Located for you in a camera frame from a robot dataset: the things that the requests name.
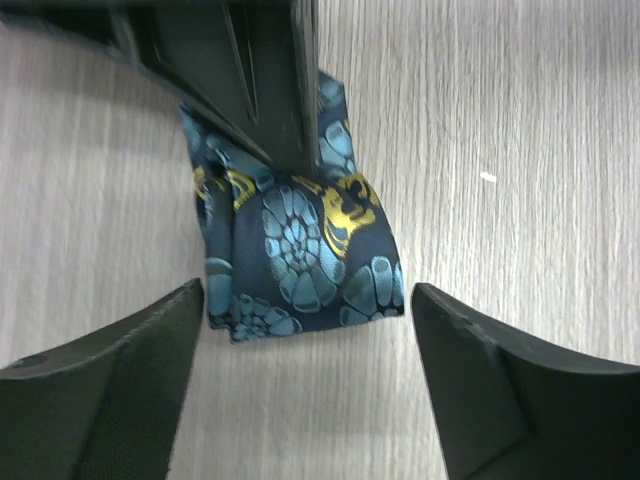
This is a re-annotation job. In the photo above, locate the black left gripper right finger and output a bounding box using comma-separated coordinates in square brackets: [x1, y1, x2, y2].
[411, 283, 639, 479]

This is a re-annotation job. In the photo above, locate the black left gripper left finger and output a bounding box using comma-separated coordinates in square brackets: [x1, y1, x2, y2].
[1, 279, 204, 479]

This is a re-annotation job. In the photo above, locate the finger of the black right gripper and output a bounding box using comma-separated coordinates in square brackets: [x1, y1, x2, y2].
[1, 1, 318, 174]

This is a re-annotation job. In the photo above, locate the blue snail pattern tie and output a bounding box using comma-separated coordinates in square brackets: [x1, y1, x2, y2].
[181, 73, 405, 342]

